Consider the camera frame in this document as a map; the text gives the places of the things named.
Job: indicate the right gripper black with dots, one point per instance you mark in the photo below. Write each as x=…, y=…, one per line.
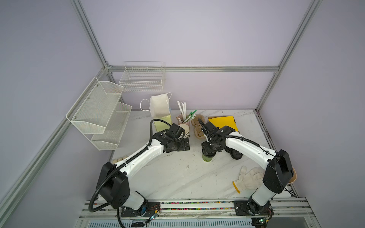
x=217, y=148

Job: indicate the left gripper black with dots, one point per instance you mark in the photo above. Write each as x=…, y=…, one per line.
x=182, y=147

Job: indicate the stack of black cup lids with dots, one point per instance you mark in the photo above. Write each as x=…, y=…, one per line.
x=234, y=153

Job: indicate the brown pulp cup carriers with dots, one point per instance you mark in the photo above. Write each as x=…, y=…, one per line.
x=198, y=127

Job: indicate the yellow napkin stack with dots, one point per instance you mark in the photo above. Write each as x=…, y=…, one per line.
x=223, y=122

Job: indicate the white two-tier mesh shelf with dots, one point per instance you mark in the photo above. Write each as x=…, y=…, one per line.
x=100, y=115

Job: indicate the tan bowl with green plant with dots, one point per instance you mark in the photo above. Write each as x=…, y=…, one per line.
x=294, y=177

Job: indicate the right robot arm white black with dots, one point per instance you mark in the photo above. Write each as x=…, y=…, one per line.
x=277, y=164

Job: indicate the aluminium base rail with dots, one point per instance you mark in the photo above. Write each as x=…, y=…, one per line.
x=211, y=209

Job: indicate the white and green paper bag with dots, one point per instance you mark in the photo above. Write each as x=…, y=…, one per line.
x=159, y=108

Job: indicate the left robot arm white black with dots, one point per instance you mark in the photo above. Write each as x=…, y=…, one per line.
x=113, y=187

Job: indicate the white work glove right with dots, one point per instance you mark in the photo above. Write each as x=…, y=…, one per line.
x=248, y=180

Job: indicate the pink utensil holder cup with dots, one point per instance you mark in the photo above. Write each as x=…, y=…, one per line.
x=181, y=121

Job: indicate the stack of black paper cups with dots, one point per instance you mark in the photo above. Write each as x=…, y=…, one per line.
x=186, y=130

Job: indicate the green paper cup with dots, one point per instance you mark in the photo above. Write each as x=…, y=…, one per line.
x=207, y=158

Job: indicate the white wire basket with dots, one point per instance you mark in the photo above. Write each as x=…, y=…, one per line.
x=143, y=76

